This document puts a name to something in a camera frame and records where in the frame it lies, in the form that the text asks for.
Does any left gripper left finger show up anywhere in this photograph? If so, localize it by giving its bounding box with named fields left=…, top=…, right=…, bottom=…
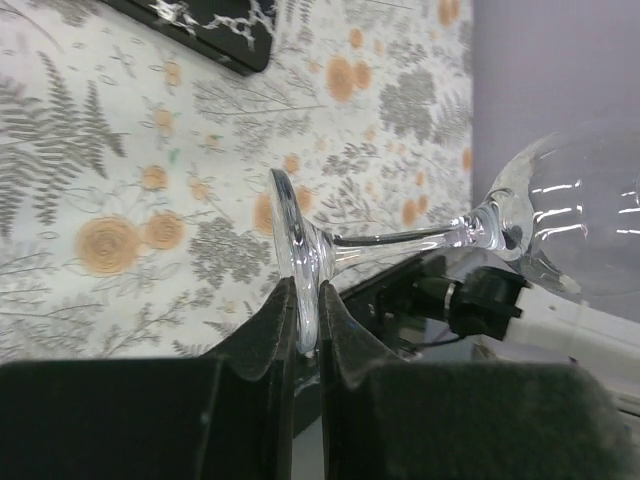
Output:
left=1, top=278, right=296, bottom=479

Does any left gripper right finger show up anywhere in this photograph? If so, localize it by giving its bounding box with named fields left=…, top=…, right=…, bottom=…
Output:
left=319, top=283, right=639, bottom=479

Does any clear wine glass front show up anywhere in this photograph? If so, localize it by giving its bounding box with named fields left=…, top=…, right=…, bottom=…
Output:
left=268, top=119, right=639, bottom=354

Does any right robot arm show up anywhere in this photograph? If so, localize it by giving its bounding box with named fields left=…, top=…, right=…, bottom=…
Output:
left=425, top=286, right=639, bottom=404

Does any gold black wine glass rack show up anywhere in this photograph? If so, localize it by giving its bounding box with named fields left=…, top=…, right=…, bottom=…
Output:
left=106, top=0, right=277, bottom=77

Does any floral table mat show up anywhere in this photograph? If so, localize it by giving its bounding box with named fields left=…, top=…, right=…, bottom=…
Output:
left=1, top=1, right=473, bottom=361

